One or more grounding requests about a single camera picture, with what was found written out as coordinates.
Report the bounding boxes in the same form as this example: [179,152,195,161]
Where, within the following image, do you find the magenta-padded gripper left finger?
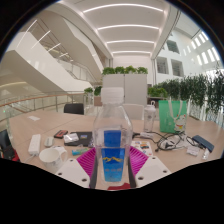
[55,147,98,189]

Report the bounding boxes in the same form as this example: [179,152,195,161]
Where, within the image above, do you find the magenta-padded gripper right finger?
[129,145,172,188]

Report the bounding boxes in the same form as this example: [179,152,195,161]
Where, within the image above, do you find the clear blue-labelled water bottle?
[92,87,134,186]

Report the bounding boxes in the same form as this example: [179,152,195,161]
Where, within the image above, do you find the colourful sticker sheet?
[131,139,154,157]

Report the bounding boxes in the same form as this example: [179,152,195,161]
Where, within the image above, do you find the white mug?
[38,147,68,171]

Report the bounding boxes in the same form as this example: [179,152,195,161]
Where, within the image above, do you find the black notebook with packet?
[63,131,95,148]

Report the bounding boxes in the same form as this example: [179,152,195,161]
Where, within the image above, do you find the small white box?
[186,146,200,157]

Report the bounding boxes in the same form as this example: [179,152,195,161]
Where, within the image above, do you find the white power strip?
[27,133,42,157]

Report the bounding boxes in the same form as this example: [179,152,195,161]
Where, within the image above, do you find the clear shaker bottle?
[143,101,157,133]

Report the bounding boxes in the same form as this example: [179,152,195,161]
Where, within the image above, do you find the dark blue flat case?
[191,134,215,153]

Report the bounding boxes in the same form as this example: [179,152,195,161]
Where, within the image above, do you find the white chair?
[122,103,145,121]

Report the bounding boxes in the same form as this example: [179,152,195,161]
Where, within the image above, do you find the black chair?
[63,102,85,116]

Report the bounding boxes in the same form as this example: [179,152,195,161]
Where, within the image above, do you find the white cabinet with plants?
[101,65,149,108]

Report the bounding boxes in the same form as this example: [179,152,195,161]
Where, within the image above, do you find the green hedge plant row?
[148,71,224,126]

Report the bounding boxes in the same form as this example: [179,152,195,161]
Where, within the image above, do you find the ceiling light strips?
[83,3,164,56]

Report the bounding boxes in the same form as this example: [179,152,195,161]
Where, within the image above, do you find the tangled black cables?
[133,130,198,153]

